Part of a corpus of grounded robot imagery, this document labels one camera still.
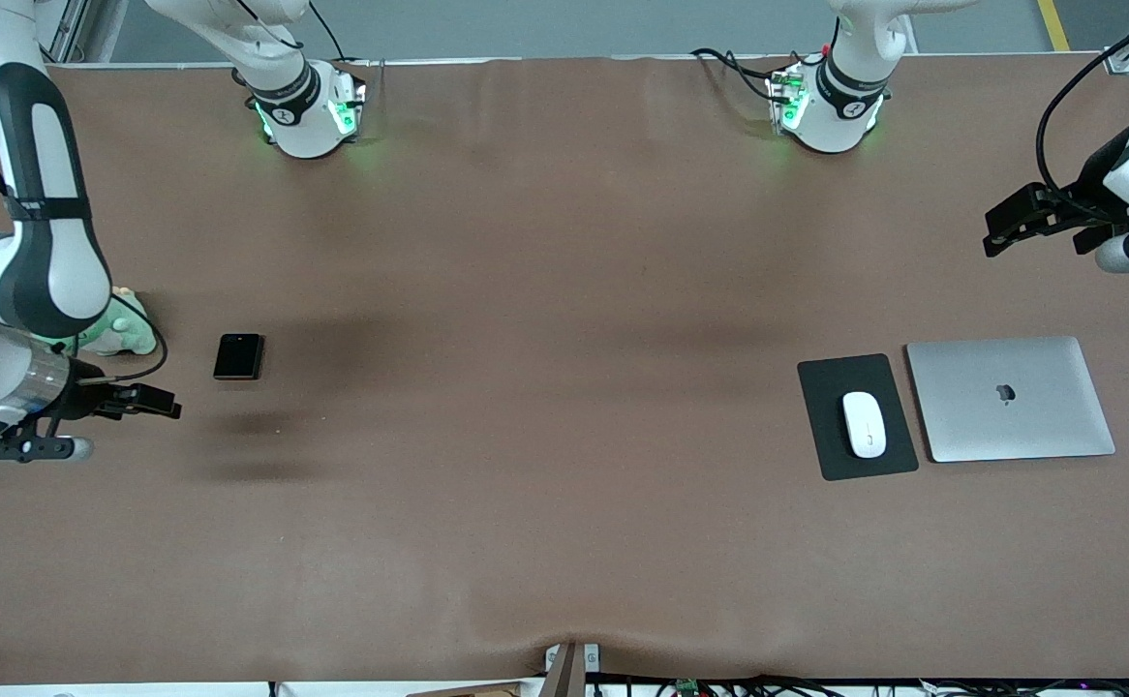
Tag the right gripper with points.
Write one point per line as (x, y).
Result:
(85, 396)

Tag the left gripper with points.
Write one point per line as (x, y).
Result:
(1085, 197)

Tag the black phone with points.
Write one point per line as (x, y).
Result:
(238, 356)

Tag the white computer mouse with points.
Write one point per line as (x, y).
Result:
(865, 426)

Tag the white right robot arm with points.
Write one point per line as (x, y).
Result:
(80, 281)

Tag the dark grey mouse pad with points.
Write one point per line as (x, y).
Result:
(821, 426)

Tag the green dinosaur plush toy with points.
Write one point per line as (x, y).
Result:
(129, 334)

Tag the silver closed laptop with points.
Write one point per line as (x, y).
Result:
(1010, 416)

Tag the brown table cover mat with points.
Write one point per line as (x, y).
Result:
(564, 532)

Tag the small green circuit board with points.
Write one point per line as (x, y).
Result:
(687, 688)

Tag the aluminium frame with rails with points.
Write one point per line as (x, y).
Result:
(66, 29)

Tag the camera post bracket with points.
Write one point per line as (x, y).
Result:
(564, 673)

